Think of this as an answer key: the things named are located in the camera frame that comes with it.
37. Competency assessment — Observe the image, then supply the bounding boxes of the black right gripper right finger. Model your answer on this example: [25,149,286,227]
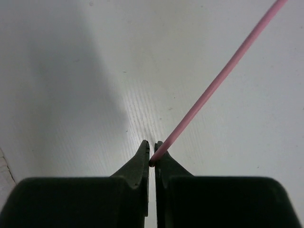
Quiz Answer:
[155,152,300,228]

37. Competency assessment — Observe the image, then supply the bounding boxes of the pink headphone cable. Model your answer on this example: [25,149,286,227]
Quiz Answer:
[149,0,289,167]

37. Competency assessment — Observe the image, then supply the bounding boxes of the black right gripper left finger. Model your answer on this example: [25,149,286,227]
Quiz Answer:
[4,141,150,228]

